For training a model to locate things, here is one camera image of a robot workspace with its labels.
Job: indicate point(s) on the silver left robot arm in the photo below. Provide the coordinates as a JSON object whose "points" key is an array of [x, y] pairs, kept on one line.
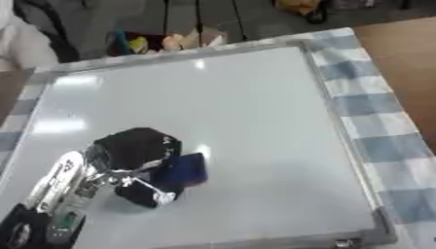
{"points": [[54, 191]]}

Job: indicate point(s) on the silver framed whiteboard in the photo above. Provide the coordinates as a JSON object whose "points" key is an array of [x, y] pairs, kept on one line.
{"points": [[193, 149]]}

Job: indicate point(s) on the black tripod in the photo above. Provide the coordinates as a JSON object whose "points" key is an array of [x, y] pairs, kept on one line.
{"points": [[200, 19]]}

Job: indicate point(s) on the box of colourful items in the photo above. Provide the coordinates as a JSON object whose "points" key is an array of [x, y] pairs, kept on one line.
{"points": [[164, 40]]}

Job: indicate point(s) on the blue whiteboard eraser brush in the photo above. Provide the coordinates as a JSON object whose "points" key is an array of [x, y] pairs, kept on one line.
{"points": [[185, 169]]}

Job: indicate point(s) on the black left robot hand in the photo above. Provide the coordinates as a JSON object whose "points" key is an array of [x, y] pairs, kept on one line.
{"points": [[133, 146]]}

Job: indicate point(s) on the yellow bag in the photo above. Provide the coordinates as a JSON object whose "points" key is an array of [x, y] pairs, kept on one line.
{"points": [[301, 8]]}

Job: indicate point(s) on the person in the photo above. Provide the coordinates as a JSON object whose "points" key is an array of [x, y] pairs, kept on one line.
{"points": [[25, 35]]}

